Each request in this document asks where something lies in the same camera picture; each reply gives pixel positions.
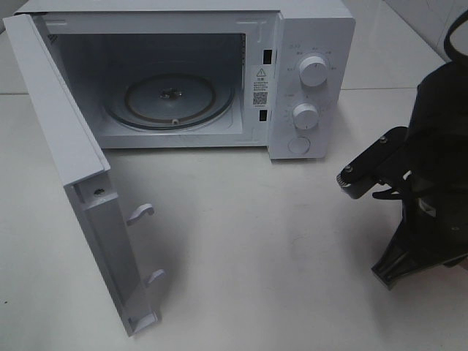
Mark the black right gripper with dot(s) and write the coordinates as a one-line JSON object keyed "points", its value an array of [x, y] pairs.
{"points": [[433, 229]]}

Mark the round white door button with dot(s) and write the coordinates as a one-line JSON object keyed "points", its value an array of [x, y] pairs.
{"points": [[299, 145]]}

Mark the white microwave door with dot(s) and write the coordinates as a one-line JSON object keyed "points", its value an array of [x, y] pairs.
{"points": [[84, 172]]}

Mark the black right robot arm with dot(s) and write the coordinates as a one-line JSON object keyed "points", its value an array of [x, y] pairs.
{"points": [[437, 132]]}

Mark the lower white dial knob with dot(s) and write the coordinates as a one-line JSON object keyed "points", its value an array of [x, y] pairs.
{"points": [[305, 116]]}

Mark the white dial knob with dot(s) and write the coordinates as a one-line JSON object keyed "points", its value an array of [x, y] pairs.
{"points": [[313, 70], [305, 116]]}

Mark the upper white dial knob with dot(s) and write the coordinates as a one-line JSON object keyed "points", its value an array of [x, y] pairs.
{"points": [[313, 70]]}

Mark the white microwave oven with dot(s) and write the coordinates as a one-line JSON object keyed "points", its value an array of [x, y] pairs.
{"points": [[98, 43]]}

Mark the white warning label sticker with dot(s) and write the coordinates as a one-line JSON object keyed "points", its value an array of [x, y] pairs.
{"points": [[261, 77]]}

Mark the glass microwave turntable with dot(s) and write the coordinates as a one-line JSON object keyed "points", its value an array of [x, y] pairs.
{"points": [[167, 101]]}

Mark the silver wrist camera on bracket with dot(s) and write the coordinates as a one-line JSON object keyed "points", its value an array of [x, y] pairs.
{"points": [[381, 163]]}

